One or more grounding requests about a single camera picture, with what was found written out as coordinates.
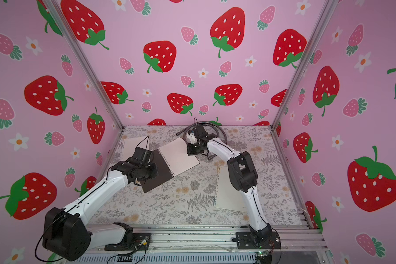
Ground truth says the torn white notebook page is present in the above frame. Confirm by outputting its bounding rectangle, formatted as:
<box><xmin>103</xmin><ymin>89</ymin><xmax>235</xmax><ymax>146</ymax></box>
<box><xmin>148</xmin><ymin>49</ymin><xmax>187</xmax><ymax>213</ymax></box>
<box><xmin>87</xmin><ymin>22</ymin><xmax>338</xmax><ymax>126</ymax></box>
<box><xmin>121</xmin><ymin>136</ymin><xmax>149</xmax><ymax>161</ymax></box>

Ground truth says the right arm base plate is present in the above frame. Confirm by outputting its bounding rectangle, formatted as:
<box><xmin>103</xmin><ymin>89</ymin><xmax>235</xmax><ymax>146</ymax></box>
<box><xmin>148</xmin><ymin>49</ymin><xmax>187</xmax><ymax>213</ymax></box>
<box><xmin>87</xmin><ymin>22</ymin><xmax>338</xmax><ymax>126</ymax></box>
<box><xmin>232</xmin><ymin>232</ymin><xmax>281</xmax><ymax>250</ymax></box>

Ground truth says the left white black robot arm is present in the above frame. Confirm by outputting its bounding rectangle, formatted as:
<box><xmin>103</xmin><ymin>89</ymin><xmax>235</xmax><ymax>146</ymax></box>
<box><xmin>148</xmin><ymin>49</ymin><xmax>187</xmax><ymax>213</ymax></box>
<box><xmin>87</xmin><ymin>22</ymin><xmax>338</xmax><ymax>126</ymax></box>
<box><xmin>37</xmin><ymin>147</ymin><xmax>158</xmax><ymax>261</ymax></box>

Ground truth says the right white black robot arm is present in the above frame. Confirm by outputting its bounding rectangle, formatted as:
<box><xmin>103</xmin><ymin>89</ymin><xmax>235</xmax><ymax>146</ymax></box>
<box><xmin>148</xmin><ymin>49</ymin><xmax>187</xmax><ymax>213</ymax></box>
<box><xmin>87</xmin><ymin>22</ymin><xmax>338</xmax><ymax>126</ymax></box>
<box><xmin>187</xmin><ymin>124</ymin><xmax>272</xmax><ymax>248</ymax></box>

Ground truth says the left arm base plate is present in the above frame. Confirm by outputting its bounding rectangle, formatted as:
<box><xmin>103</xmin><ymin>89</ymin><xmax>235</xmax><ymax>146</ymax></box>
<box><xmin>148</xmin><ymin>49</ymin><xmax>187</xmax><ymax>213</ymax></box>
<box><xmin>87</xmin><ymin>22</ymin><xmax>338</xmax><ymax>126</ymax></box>
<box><xmin>104</xmin><ymin>233</ymin><xmax>151</xmax><ymax>251</ymax></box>

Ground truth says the grey coiled hose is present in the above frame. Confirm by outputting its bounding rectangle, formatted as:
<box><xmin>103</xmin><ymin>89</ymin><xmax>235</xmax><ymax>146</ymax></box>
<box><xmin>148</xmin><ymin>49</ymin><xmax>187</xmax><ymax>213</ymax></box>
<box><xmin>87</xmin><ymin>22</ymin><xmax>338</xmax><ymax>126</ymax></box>
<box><xmin>175</xmin><ymin>121</ymin><xmax>228</xmax><ymax>160</ymax></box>

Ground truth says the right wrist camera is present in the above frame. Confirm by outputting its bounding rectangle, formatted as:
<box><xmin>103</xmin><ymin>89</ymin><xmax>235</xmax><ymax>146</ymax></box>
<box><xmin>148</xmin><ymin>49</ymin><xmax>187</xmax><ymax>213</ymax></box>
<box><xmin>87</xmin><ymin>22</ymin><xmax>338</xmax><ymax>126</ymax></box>
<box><xmin>187</xmin><ymin>132</ymin><xmax>197</xmax><ymax>144</ymax></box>

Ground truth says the aluminium rail frame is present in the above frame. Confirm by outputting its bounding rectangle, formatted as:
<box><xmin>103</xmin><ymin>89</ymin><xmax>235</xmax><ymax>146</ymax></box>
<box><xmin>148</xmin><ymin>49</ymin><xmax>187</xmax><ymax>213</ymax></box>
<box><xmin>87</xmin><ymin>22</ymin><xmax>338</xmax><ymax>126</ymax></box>
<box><xmin>80</xmin><ymin>224</ymin><xmax>333</xmax><ymax>264</ymax></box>

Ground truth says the white spiral notebook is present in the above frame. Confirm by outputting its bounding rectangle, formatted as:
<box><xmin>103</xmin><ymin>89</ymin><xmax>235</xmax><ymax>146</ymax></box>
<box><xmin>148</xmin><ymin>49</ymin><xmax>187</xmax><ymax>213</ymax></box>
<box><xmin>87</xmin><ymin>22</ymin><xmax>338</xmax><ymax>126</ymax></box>
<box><xmin>214</xmin><ymin>166</ymin><xmax>247</xmax><ymax>212</ymax></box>

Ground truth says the dark grey spiral notebook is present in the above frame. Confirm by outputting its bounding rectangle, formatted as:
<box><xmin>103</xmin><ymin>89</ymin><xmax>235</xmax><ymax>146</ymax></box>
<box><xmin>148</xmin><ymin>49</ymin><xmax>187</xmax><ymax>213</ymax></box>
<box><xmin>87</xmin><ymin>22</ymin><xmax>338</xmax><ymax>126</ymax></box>
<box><xmin>141</xmin><ymin>137</ymin><xmax>200</xmax><ymax>193</ymax></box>

